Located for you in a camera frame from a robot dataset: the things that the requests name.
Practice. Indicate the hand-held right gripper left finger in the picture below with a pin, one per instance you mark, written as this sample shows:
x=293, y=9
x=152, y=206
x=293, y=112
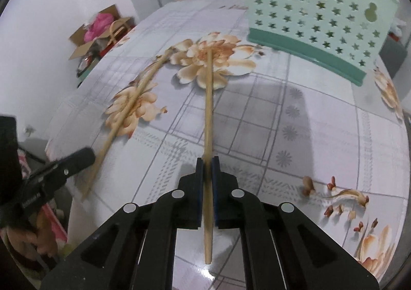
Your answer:
x=199, y=195

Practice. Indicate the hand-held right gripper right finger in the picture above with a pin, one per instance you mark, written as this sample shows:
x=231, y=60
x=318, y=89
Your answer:
x=216, y=195

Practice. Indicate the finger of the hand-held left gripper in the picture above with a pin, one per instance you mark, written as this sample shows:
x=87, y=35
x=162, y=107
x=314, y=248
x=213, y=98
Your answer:
x=57, y=174

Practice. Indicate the long bamboo chopstick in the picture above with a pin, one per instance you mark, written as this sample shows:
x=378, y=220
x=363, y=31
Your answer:
x=128, y=106
x=209, y=110

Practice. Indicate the green star-perforated utensil holder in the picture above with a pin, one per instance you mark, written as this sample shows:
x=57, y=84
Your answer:
x=308, y=20

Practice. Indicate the person's left hand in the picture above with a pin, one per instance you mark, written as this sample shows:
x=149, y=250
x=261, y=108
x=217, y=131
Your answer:
x=41, y=235

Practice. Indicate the floral tablecloth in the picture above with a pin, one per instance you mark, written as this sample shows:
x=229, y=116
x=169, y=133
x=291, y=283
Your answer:
x=289, y=116

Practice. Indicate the open cardboard box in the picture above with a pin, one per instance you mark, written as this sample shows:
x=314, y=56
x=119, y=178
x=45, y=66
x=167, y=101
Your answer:
x=78, y=47

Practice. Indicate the pink plush bundle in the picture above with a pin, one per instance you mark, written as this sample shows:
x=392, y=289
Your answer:
x=98, y=26

